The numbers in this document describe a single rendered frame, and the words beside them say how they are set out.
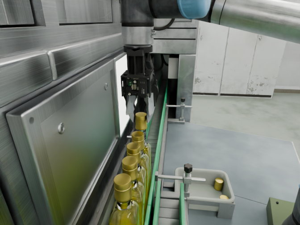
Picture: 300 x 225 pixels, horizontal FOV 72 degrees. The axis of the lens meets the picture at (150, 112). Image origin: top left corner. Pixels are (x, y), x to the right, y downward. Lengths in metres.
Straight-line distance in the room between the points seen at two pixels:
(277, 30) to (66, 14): 0.48
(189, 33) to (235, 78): 3.13
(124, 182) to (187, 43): 1.12
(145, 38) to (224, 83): 3.98
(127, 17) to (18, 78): 0.26
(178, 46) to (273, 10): 0.92
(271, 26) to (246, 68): 3.91
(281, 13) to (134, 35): 0.31
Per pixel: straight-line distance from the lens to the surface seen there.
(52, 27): 0.47
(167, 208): 0.74
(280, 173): 1.24
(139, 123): 0.59
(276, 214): 0.94
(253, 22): 0.55
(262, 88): 4.66
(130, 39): 0.49
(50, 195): 0.44
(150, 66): 0.56
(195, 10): 0.44
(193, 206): 0.87
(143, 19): 0.48
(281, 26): 0.55
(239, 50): 4.34
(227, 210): 0.90
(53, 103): 0.40
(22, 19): 0.44
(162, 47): 1.40
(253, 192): 1.07
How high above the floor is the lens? 1.44
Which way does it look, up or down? 24 degrees down
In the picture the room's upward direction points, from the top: straight up
